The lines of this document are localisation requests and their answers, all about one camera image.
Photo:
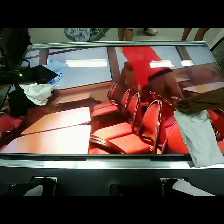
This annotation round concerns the brown garment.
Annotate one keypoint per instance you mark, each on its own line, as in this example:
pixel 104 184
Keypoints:
pixel 203 100

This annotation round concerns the blue garment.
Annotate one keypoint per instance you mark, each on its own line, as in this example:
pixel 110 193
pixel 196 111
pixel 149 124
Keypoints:
pixel 56 70

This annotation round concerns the white garment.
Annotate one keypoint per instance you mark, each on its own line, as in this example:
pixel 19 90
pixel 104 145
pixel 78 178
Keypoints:
pixel 38 93

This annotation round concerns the grey garment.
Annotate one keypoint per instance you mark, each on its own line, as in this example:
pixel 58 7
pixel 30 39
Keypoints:
pixel 200 140

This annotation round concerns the black garment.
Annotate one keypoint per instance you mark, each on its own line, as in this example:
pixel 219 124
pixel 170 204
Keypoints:
pixel 18 100

